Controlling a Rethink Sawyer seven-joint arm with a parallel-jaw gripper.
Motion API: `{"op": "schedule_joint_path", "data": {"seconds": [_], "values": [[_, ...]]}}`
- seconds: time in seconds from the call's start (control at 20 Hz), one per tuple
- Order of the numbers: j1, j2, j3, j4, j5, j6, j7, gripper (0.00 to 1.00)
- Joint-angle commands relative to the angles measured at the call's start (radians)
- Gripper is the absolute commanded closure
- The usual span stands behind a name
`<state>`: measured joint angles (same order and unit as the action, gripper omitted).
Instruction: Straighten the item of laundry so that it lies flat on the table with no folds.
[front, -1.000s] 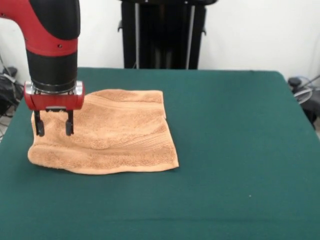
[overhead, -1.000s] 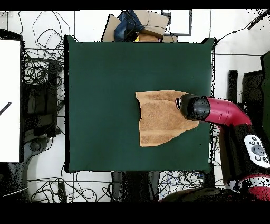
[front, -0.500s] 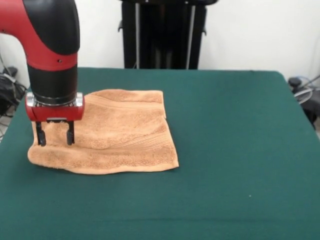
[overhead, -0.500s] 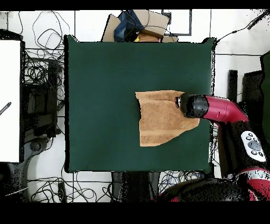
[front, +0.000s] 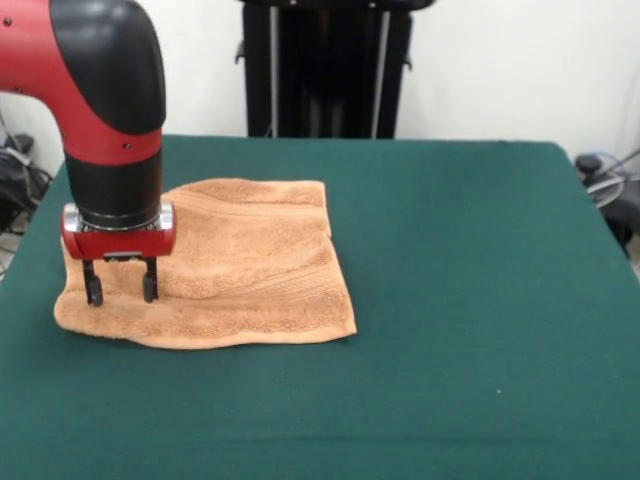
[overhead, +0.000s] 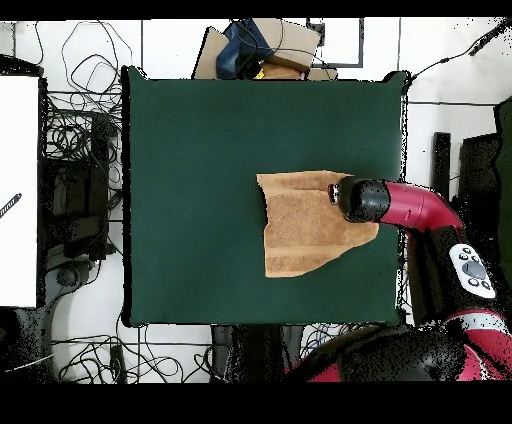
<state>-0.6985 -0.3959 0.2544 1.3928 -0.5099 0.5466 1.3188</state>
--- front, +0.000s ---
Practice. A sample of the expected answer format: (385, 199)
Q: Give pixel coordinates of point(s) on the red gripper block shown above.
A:
(120, 242)

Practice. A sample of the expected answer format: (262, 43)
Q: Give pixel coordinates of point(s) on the orange terry towel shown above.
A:
(250, 275)

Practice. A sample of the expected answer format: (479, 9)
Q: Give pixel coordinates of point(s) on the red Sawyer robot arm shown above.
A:
(100, 100)

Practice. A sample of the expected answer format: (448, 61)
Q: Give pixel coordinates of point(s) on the dark green table cloth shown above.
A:
(450, 300)

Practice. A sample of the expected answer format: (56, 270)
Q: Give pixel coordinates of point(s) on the black equipment block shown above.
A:
(622, 210)

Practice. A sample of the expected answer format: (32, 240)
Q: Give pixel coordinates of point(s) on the black robot pedestal frame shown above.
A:
(325, 75)

